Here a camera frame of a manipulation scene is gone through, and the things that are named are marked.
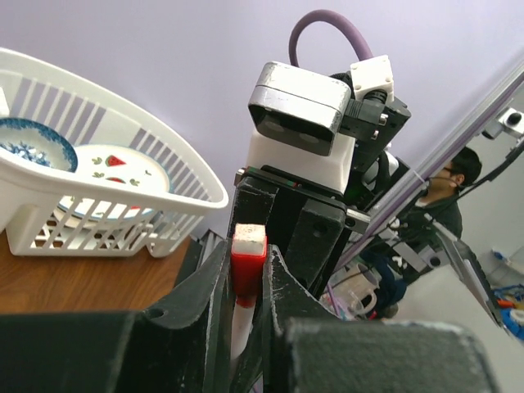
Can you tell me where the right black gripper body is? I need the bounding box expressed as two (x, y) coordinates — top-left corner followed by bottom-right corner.
(231, 166), (370, 297)

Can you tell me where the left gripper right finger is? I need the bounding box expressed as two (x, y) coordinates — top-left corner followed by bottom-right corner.
(261, 246), (499, 392)

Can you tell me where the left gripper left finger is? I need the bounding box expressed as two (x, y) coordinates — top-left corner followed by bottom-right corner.
(1, 241), (233, 392)

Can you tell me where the red pen cap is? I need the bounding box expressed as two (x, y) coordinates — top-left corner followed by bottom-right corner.
(230, 224), (268, 308)

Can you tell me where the white pen red tip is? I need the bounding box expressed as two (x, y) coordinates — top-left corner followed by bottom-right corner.
(230, 298), (255, 364)

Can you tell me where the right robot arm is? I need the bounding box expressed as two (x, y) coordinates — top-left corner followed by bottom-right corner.
(230, 62), (410, 294)

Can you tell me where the white mug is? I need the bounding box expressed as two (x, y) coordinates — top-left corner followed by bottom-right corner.
(337, 263), (378, 315)

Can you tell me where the person in dark jacket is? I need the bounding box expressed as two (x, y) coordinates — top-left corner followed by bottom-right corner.
(359, 147), (482, 318)

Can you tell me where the watermelon pattern plate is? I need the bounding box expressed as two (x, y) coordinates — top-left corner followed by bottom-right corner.
(52, 142), (175, 230)

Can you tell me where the white plastic dish basket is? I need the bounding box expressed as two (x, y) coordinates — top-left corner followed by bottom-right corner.
(1, 48), (228, 258)

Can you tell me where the blue patterned bowl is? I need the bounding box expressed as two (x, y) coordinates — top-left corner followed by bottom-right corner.
(1, 117), (78, 173)

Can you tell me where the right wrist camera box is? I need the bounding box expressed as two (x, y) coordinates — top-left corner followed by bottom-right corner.
(245, 61), (357, 193)

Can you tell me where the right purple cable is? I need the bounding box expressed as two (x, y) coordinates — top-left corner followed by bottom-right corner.
(288, 9), (373, 69)

